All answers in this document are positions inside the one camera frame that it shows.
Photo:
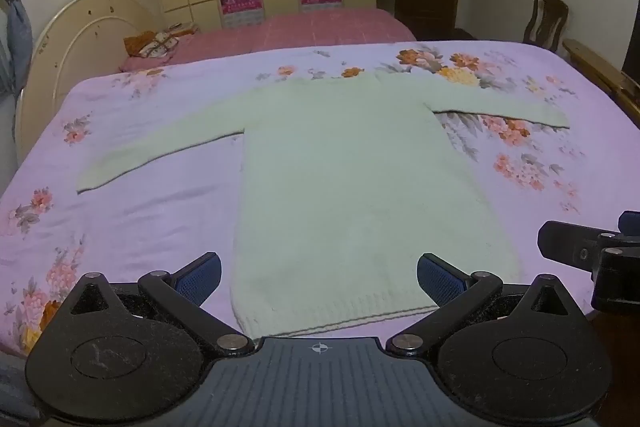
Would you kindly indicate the light green knit sweater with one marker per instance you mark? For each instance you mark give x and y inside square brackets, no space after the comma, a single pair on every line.
[340,182]

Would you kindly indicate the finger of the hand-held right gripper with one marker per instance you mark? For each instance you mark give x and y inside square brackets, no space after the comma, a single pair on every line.
[565,247]
[631,221]

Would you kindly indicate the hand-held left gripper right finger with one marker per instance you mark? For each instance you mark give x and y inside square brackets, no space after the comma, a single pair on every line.
[440,282]

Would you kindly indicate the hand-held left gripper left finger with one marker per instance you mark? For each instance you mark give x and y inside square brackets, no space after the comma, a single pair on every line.
[202,279]

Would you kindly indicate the pink checked bedspread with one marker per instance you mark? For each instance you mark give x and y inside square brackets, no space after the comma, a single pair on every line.
[300,32]

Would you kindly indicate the cream curved headboard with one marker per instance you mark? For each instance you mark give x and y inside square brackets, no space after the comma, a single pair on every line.
[75,47]

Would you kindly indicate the blue grey curtain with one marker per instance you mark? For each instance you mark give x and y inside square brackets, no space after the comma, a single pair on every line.
[15,32]

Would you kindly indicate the orange patterned pillow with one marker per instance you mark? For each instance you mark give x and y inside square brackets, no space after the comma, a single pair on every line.
[157,44]

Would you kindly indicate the dark wooden chair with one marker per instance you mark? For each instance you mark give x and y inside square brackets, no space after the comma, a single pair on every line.
[545,19]

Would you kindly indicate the lilac floral bedsheet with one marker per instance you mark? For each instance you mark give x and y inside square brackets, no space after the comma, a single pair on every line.
[150,217]

